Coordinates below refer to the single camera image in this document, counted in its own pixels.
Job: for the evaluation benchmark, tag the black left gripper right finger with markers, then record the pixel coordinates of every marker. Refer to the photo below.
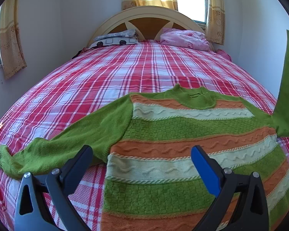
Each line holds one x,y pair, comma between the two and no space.
250,212

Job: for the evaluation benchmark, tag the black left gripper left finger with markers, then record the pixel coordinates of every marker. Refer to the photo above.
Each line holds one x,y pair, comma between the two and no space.
32,212

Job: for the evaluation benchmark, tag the green orange striped knit sweater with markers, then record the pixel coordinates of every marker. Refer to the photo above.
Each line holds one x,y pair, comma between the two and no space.
173,153

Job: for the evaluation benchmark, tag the red white plaid bedsheet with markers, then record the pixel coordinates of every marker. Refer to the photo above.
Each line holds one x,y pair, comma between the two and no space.
125,72

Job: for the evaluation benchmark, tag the pink cloth beside bed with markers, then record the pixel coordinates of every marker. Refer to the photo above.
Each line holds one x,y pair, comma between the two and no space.
224,54

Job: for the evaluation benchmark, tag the yellow side window curtain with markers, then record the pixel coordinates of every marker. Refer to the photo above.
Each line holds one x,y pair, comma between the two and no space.
11,52

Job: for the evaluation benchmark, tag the pink pillow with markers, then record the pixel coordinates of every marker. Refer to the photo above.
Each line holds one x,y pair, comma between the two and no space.
184,39

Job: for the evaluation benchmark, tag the yellow curtain right of window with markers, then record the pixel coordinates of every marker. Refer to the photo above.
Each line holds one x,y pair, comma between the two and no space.
215,23

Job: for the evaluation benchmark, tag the grey patterned folded blanket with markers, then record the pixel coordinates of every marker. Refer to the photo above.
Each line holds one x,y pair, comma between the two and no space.
126,37

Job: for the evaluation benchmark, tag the cream wooden headboard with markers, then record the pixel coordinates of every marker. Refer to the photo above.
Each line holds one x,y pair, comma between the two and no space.
148,21

